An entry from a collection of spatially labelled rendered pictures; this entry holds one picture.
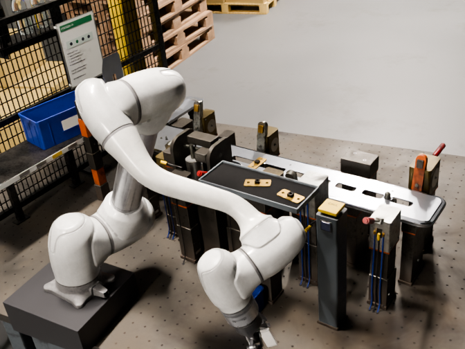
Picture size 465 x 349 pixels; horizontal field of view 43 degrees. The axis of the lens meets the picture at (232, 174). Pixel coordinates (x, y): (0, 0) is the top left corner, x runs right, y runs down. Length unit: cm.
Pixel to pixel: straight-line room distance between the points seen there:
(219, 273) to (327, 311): 66
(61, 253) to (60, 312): 21
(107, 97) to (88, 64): 135
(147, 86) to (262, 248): 54
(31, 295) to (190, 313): 55
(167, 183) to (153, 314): 75
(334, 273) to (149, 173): 68
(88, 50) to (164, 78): 129
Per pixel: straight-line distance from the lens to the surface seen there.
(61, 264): 202
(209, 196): 150
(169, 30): 624
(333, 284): 189
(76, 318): 205
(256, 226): 146
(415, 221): 198
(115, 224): 203
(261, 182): 187
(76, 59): 287
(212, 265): 141
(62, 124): 263
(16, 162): 259
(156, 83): 164
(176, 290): 221
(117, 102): 158
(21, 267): 254
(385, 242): 191
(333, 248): 180
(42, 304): 213
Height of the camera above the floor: 216
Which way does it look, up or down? 31 degrees down
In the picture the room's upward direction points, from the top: 6 degrees counter-clockwise
